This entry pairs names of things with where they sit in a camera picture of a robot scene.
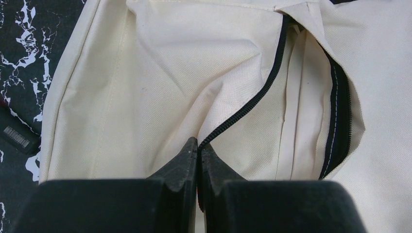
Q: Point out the pink black highlighter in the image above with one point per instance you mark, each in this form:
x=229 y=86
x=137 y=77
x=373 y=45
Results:
x=17 y=134

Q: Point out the cream canvas student bag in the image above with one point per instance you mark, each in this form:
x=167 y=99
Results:
x=281 y=89

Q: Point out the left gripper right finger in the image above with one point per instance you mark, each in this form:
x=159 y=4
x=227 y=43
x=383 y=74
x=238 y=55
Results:
x=232 y=204

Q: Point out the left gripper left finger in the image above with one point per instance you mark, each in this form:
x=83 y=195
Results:
x=162 y=203

